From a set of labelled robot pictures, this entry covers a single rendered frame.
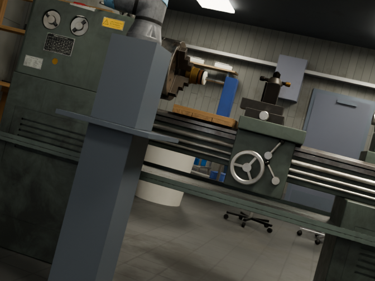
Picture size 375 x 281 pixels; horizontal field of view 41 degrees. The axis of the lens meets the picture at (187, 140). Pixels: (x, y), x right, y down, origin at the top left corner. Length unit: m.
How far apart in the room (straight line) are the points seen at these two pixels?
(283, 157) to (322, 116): 7.41
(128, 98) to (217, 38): 8.26
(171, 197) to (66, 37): 2.96
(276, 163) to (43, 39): 1.28
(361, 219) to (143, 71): 1.14
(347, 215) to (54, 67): 1.54
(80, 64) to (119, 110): 0.56
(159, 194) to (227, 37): 5.57
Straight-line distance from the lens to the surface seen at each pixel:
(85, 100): 2.49
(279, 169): 2.30
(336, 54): 9.92
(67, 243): 2.13
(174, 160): 5.12
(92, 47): 2.52
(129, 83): 2.02
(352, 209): 2.35
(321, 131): 9.67
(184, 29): 10.43
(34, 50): 2.65
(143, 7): 2.12
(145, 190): 5.21
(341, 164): 2.42
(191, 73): 2.58
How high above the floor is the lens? 0.80
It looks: 1 degrees down
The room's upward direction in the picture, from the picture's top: 15 degrees clockwise
